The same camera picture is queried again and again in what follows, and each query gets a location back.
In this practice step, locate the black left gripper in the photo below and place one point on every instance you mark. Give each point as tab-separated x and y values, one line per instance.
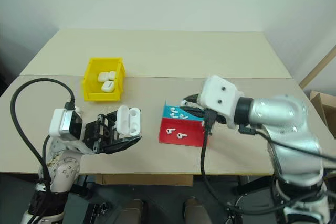
95	136

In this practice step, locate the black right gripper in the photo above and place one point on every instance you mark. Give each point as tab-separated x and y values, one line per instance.
219	117

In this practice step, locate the white earbud case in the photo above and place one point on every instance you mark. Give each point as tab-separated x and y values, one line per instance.
108	86
112	75
129	121
103	77

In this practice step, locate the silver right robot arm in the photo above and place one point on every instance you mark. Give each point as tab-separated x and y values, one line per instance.
291	134

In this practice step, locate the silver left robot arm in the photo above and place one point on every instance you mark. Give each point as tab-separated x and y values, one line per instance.
63	171

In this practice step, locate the closed white earbud case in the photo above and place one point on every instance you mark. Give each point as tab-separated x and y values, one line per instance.
103	77
112	75
108	86

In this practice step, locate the yellow plastic bin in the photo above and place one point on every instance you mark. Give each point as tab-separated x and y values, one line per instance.
92	87

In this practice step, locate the blue plastic tray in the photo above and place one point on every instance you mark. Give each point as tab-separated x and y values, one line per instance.
189	115

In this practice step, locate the red plastic tray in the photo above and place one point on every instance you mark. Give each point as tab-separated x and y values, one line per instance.
189	133

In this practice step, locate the flat brown cardboard sheet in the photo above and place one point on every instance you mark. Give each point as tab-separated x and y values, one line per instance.
144	180

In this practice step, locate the dark rounded shape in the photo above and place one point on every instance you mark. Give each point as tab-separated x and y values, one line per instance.
194	211
133	212

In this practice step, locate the light wooden strip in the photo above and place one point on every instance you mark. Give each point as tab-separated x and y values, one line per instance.
319	66

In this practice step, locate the brown cardboard box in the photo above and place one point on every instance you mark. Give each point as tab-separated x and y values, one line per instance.
325	111

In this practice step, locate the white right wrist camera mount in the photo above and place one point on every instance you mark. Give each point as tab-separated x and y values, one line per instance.
219	93

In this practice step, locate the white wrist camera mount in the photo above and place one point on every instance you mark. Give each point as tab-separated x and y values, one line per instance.
219	93
61	124

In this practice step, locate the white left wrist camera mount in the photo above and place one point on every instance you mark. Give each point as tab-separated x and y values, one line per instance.
61	124

